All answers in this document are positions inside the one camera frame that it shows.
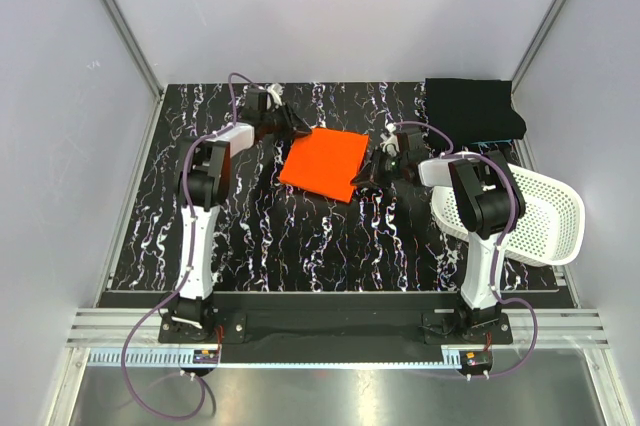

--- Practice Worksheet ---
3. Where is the orange t shirt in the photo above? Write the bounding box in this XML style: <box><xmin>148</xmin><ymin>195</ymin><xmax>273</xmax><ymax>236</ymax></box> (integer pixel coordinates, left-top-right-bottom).
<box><xmin>279</xmin><ymin>128</ymin><xmax>369</xmax><ymax>203</ymax></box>

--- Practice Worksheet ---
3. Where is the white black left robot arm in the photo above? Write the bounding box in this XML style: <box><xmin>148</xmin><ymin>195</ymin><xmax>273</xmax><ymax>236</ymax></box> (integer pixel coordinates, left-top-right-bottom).
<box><xmin>167</xmin><ymin>83</ymin><xmax>311</xmax><ymax>333</ymax></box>

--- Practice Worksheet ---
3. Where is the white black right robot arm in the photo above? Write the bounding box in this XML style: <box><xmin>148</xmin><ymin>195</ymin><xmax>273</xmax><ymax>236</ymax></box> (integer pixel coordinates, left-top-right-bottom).
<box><xmin>351</xmin><ymin>122</ymin><xmax>526</xmax><ymax>339</ymax></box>

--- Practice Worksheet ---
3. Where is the black marble pattern mat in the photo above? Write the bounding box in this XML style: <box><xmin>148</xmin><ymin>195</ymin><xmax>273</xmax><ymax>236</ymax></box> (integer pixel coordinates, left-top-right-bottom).
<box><xmin>104</xmin><ymin>80</ymin><xmax>561</xmax><ymax>294</ymax></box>

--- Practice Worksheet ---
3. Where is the folded black t shirt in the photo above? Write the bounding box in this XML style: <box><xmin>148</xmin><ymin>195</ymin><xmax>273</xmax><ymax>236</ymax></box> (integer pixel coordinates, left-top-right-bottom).
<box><xmin>425</xmin><ymin>78</ymin><xmax>527</xmax><ymax>147</ymax></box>

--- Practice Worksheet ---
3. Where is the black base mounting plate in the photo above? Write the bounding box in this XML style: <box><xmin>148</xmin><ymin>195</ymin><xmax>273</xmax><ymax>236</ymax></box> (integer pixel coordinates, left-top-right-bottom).
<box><xmin>159</xmin><ymin>292</ymin><xmax>513</xmax><ymax>366</ymax></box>

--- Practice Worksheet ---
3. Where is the white perforated plastic basket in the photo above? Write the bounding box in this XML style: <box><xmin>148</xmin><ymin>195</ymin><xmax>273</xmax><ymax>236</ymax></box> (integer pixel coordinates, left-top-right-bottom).
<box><xmin>419</xmin><ymin>159</ymin><xmax>585</xmax><ymax>267</ymax></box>

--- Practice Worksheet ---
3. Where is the right orange connector board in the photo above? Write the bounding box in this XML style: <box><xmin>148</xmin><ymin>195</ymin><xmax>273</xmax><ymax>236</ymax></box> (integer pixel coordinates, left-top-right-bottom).
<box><xmin>465</xmin><ymin>351</ymin><xmax>493</xmax><ymax>367</ymax></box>

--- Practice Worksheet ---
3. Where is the orange connector board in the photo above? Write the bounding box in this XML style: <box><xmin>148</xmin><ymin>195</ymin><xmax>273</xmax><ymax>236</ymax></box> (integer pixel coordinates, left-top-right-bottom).
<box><xmin>465</xmin><ymin>351</ymin><xmax>493</xmax><ymax>367</ymax></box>
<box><xmin>193</xmin><ymin>348</ymin><xmax>221</xmax><ymax>364</ymax></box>

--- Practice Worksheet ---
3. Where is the left orange connector board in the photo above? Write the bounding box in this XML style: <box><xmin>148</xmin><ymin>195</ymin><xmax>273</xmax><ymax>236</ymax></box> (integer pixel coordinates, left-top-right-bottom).
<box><xmin>193</xmin><ymin>348</ymin><xmax>221</xmax><ymax>364</ymax></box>

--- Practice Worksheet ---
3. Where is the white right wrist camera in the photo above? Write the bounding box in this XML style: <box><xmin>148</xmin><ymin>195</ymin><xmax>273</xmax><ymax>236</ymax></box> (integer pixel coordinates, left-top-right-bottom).
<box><xmin>380</xmin><ymin>123</ymin><xmax>399</xmax><ymax>157</ymax></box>

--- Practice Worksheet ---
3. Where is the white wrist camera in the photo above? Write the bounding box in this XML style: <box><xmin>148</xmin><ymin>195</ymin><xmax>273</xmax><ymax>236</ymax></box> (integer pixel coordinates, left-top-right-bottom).
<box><xmin>266</xmin><ymin>83</ymin><xmax>284</xmax><ymax>110</ymax></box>
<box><xmin>380</xmin><ymin>123</ymin><xmax>399</xmax><ymax>157</ymax></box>

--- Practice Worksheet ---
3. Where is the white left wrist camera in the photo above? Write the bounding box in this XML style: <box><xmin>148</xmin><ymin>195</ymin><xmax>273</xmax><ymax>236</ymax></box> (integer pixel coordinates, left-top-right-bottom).
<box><xmin>266</xmin><ymin>83</ymin><xmax>284</xmax><ymax>110</ymax></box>

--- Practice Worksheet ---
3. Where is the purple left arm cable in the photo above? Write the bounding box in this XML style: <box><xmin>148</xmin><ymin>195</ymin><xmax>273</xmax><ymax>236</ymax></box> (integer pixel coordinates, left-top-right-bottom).
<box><xmin>121</xmin><ymin>72</ymin><xmax>216</xmax><ymax>420</ymax></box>

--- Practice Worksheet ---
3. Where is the left aluminium corner post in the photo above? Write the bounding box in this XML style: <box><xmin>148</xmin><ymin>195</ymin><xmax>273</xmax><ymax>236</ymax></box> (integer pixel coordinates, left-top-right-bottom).
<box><xmin>100</xmin><ymin>0</ymin><xmax>164</xmax><ymax>101</ymax></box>

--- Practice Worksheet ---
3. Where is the aluminium corner post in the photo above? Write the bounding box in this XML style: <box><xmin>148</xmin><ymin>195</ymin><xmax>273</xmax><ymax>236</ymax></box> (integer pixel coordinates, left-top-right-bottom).
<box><xmin>512</xmin><ymin>0</ymin><xmax>569</xmax><ymax>93</ymax></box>
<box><xmin>100</xmin><ymin>0</ymin><xmax>164</xmax><ymax>101</ymax></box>

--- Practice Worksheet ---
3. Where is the aluminium front frame rail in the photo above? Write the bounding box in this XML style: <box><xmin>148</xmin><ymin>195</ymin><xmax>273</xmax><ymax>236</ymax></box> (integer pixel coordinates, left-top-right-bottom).
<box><xmin>64</xmin><ymin>308</ymin><xmax>611</xmax><ymax>372</ymax></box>

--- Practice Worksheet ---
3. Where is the right aluminium corner post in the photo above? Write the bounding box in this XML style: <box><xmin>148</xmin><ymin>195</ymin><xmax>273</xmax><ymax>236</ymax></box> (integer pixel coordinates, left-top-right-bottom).
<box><xmin>512</xmin><ymin>0</ymin><xmax>569</xmax><ymax>93</ymax></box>

